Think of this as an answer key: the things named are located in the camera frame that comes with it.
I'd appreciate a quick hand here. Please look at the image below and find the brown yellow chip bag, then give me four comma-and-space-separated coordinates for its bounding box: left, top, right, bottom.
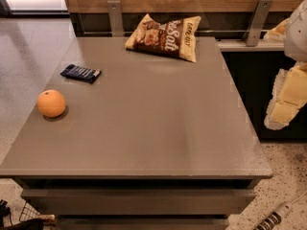
125, 14, 201, 62

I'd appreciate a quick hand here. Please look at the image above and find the left metal wall bracket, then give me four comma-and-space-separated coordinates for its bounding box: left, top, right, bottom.
107, 0, 124, 37

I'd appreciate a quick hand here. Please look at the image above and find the black wire basket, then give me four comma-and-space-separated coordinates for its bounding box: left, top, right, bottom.
0, 199, 56, 230

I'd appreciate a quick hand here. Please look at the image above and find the metal wall bracket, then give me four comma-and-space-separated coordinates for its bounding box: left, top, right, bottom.
107, 0, 124, 37
244, 0, 273, 47

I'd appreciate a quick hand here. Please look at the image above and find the white power strip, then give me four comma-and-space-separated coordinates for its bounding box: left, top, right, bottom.
253, 191, 307, 230

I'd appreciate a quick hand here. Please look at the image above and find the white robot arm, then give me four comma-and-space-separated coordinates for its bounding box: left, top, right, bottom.
264, 0, 307, 130

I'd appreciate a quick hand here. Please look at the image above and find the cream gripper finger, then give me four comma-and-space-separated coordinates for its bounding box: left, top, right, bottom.
264, 61, 307, 130
264, 19, 289, 42

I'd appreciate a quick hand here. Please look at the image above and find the orange fruit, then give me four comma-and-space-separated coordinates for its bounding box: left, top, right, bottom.
36, 90, 66, 118

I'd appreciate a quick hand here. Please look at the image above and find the right metal wall bracket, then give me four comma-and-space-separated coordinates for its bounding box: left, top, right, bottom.
244, 0, 273, 47

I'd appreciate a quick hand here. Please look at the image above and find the grey table drawer unit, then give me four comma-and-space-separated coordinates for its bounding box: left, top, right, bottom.
18, 177, 255, 230

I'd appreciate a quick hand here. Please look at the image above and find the dark blue rxbar wrapper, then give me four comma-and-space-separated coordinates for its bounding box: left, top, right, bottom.
60, 64, 102, 83

